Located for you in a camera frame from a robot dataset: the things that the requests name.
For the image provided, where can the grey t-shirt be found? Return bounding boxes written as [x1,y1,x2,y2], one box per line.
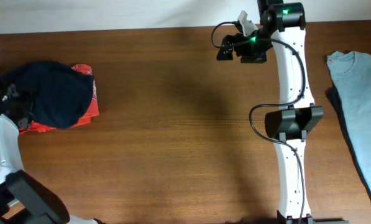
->
[327,51,371,191]

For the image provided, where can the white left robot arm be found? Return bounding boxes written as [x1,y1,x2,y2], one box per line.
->
[0,100,102,224]

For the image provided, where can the folded red t-shirt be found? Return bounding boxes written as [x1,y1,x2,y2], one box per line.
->
[19,64,99,134]

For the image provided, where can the navy blue shorts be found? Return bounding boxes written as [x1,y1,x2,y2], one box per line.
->
[0,60,94,129]

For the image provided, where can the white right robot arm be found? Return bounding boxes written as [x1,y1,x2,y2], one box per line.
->
[214,1,324,223]

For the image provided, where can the dark garment under grey shirt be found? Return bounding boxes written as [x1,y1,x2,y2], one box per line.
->
[325,85,371,201]

